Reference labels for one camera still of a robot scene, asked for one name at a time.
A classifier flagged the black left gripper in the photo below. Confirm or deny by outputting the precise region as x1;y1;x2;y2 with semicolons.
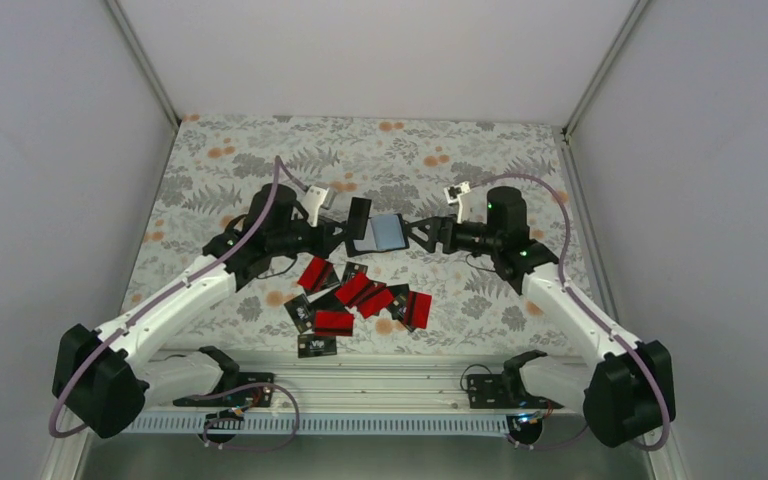
268;215;351;260

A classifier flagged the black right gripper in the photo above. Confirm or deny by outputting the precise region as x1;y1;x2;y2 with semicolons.
402;214;501;255

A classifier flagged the black card holder wallet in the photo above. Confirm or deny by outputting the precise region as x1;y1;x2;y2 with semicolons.
345;213;409;258

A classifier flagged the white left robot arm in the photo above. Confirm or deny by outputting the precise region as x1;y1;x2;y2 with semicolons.
49;183;369;438

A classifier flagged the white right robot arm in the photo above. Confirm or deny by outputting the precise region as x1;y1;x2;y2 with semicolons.
406;187;676;448

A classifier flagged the small black card top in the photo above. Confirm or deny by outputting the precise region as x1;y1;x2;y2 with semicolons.
341;262;368;285

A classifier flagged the red card centre lower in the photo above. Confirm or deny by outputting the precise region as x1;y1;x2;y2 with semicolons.
356;287;394;319

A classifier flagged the red card right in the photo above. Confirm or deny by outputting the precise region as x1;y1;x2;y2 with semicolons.
401;291;432;331

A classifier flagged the red card bottom left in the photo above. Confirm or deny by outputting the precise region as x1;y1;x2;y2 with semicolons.
313;311;355;337

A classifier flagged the black VIP card bottom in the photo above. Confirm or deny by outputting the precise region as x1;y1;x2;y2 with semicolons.
297;333;338;358

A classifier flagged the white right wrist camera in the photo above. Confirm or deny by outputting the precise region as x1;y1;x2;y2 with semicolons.
444;181;472;224

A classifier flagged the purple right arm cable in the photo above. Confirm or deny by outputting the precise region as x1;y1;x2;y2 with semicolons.
466;173;671;453

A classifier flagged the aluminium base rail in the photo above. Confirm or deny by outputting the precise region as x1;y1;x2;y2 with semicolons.
122;348;583;438

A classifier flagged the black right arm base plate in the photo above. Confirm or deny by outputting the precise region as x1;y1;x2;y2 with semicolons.
464;373;562;410

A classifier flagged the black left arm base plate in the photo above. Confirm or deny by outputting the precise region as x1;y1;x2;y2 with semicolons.
172;373;274;408

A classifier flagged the aluminium corner post right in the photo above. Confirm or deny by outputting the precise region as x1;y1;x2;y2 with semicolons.
562;0;650;142

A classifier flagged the aluminium corner post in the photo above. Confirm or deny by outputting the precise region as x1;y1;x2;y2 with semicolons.
562;0;650;142
103;0;181;131

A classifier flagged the aluminium corner post left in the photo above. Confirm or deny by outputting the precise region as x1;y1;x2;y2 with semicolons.
103;0;181;131

